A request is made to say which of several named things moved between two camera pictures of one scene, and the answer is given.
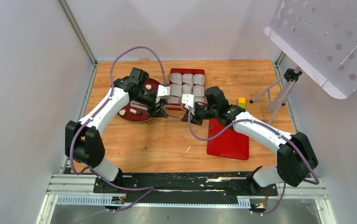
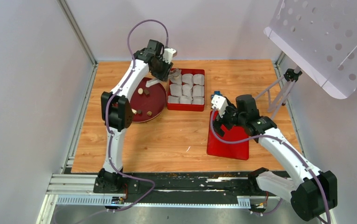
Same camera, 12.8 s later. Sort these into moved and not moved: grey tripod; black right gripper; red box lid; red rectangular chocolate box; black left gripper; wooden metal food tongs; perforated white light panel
Moved: black right gripper; wooden metal food tongs; black left gripper
Not moved: perforated white light panel; red rectangular chocolate box; grey tripod; red box lid
